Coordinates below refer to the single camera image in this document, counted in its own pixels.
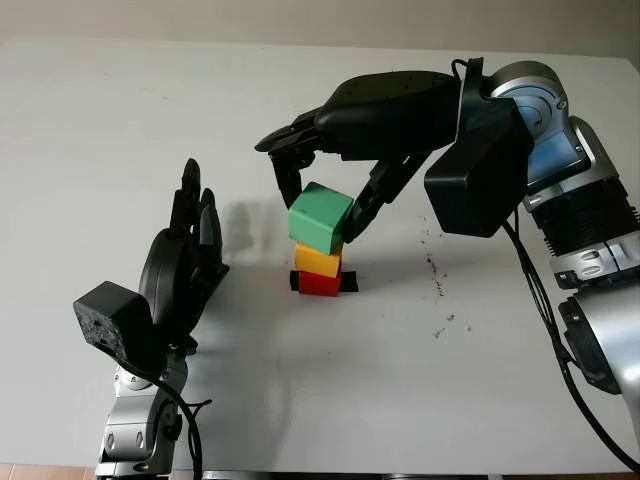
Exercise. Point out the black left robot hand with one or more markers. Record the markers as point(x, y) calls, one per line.
point(167, 280)

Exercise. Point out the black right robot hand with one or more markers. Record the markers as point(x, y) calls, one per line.
point(395, 115)

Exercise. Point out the green cube block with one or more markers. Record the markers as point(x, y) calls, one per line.
point(317, 217)

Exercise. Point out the yellow cube block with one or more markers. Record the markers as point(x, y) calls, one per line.
point(315, 261)

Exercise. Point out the red cube block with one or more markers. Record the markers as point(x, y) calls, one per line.
point(317, 286)

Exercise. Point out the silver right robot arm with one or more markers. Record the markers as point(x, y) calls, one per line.
point(590, 210)

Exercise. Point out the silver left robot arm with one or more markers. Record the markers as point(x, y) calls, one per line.
point(130, 430)

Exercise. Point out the black tape strip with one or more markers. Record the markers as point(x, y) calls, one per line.
point(350, 281)

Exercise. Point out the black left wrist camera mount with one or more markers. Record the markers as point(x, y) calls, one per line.
point(110, 320)

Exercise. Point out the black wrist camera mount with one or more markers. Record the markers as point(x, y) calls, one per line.
point(475, 195)
point(110, 320)

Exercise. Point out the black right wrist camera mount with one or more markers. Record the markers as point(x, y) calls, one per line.
point(475, 195)

